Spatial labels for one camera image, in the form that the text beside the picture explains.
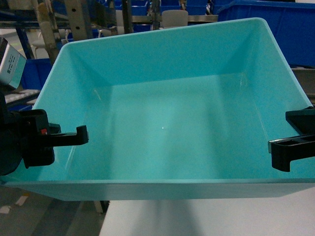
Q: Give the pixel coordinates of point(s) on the white labelled camera box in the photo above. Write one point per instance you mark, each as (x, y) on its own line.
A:
(12, 65)

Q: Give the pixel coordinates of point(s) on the blue bin upper right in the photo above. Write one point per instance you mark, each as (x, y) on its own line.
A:
(292, 24)

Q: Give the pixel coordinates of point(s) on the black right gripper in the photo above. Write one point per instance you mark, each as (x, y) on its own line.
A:
(285, 150)

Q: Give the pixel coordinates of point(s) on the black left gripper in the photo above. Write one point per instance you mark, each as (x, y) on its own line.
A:
(19, 138)

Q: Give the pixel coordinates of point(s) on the light teal plastic bin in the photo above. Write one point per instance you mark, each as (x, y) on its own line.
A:
(181, 113)

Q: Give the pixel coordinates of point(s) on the white chair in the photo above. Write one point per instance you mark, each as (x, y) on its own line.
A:
(174, 18)

